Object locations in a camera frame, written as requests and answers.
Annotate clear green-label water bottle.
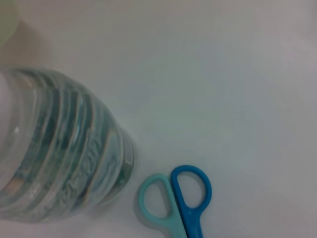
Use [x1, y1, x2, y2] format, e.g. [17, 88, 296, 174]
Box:
[0, 67, 137, 223]

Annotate blue teal scissors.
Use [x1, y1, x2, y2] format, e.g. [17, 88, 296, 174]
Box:
[138, 165, 213, 238]

